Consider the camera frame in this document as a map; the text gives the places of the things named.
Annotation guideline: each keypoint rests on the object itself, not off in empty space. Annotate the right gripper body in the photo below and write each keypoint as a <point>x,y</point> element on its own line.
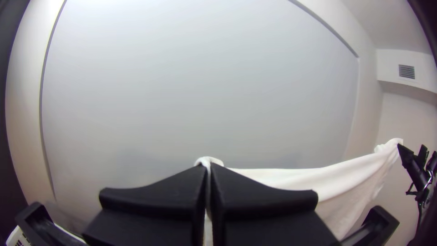
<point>431,174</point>

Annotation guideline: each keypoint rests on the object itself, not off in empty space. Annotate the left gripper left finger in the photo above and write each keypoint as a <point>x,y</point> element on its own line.
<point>164,205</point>

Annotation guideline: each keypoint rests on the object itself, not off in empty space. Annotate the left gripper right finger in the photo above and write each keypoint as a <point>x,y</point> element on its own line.
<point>259,212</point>

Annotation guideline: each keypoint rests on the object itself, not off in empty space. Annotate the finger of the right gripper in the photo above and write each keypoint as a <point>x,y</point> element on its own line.
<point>409,164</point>

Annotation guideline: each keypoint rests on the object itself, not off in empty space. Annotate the white t-shirt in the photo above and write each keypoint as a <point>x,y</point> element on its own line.
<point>341,184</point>

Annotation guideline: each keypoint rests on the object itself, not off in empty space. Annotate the white laundry basket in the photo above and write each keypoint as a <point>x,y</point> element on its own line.
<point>15,237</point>

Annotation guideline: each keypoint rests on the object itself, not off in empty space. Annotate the wall air vent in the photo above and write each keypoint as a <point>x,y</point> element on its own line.
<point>407,71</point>

